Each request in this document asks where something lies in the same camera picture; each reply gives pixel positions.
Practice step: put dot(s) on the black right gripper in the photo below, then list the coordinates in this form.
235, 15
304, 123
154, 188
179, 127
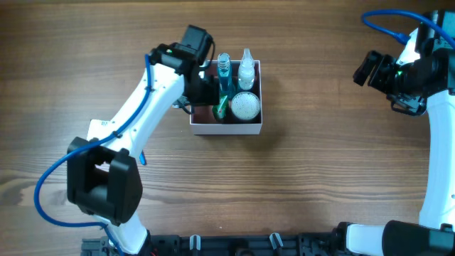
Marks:
375, 72

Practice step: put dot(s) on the white pink-lined box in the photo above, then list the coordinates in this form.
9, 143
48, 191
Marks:
203, 122

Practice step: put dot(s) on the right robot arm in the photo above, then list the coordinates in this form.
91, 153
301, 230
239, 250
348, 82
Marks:
420, 81

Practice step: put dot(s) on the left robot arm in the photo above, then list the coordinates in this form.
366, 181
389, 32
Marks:
102, 174

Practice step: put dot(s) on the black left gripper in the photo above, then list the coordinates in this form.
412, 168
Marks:
205, 94

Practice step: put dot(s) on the green soap box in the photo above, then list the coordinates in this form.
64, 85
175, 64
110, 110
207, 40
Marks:
220, 111

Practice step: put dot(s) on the teal mouthwash bottle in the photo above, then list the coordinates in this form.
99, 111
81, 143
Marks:
224, 70

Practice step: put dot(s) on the clear spray bottle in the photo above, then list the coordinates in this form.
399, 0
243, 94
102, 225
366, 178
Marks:
246, 71

